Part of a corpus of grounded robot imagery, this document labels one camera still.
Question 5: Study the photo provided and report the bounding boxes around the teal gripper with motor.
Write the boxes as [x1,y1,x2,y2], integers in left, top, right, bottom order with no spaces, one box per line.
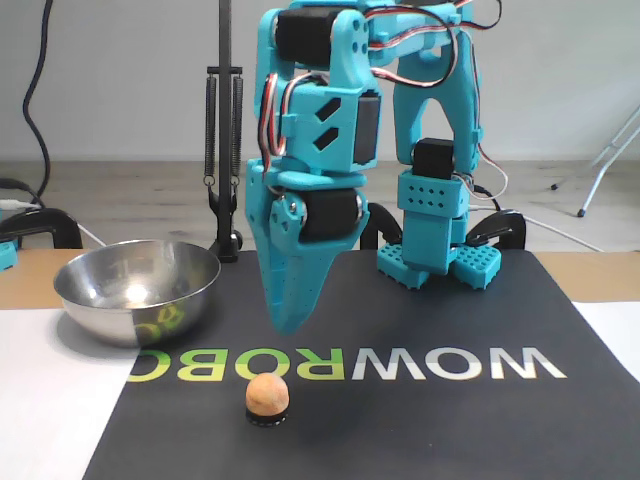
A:
[243,159,372,337]

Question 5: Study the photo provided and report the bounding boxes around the orange ball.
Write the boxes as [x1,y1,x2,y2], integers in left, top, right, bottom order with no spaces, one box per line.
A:
[245,372,291,419]

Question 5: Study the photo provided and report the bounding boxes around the black bottle cap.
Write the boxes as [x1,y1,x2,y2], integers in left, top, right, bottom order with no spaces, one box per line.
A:
[244,407,290,428]

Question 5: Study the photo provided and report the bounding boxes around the metal bowl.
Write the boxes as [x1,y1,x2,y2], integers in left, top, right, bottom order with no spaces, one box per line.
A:
[53,239,222,350]

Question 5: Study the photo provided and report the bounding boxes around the black table clamp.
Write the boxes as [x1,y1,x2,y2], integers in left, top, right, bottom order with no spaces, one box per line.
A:
[0,208,84,250]
[359,202,405,251]
[467,209,527,251]

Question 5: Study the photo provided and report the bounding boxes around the black metal coil spring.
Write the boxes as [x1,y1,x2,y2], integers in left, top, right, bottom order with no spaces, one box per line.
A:
[203,74,218,188]
[230,74,246,188]

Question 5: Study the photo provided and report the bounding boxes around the black mat with WOWROBO print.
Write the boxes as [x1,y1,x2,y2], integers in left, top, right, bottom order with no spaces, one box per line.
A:
[82,249,640,480]

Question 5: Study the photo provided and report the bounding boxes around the black clamp right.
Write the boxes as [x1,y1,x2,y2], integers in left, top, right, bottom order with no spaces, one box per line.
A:
[202,0,246,265]

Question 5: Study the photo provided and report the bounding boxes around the white paper sheet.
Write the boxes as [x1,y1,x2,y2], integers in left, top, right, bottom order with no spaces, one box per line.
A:
[0,305,142,480]
[571,299,640,389]

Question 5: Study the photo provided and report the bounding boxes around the teal printed robot part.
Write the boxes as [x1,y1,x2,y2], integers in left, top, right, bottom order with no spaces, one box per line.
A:
[0,238,20,272]

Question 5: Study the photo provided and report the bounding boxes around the white metal stand legs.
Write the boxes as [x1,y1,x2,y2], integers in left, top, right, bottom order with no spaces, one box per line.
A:
[549,102,640,219]

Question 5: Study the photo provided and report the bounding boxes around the red white black servo cable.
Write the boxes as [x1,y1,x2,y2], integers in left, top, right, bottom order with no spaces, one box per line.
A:
[472,144,509,201]
[362,0,501,91]
[257,72,292,174]

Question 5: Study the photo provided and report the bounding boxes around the black robot supply cable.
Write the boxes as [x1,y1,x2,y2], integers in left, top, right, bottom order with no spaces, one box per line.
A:
[469,183,501,214]

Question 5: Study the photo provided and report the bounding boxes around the thick black hanging cable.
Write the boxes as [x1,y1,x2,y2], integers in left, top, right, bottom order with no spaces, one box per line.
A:
[22,0,54,201]

